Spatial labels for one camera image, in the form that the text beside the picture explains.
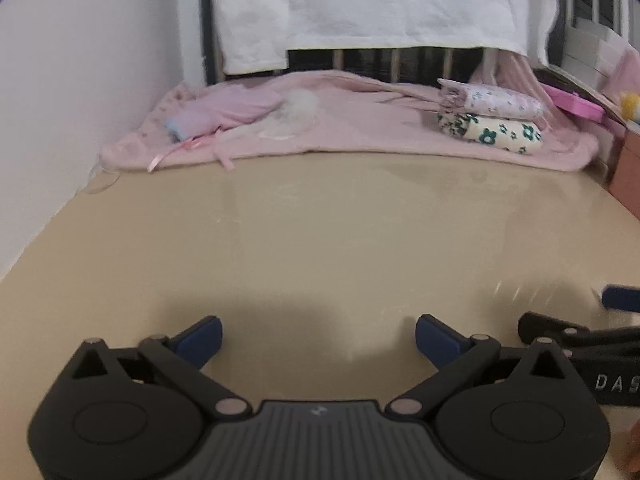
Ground pink ribbed hanging cloth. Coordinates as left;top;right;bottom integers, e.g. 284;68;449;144
470;49;538;92

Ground folded green flower cloth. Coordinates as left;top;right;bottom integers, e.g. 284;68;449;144
436;111;544;156

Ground pink fleece blanket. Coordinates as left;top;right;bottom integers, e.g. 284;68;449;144
101;70;601;175

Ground yellow plush toy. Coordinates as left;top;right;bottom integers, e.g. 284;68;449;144
619;90;640;122

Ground white towel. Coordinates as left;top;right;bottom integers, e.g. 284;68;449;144
209;0;562;76

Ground pink knit garment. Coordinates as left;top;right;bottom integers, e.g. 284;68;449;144
166;86;287;142

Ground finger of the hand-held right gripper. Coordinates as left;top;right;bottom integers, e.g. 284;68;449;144
601;284;640;314
516;311;593;353

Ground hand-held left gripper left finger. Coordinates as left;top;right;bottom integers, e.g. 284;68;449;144
67;315;252;418

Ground pink floral dress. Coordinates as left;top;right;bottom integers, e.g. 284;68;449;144
436;78;547;122

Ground pink plastic box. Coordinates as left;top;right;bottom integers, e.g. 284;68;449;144
542;84;607;122

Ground brown cardboard box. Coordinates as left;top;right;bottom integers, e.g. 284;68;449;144
606;127;640;222

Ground metal bed rail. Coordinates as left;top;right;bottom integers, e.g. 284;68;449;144
199;0;640;86

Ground person's right hand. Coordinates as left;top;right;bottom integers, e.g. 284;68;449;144
620;419;640;473

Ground pink pouch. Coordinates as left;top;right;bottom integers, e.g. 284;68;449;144
599;42;640;98

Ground stack of white boxes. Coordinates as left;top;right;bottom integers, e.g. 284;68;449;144
564;16;632;80

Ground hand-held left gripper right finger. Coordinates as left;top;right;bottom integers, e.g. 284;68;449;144
389;313;581;418

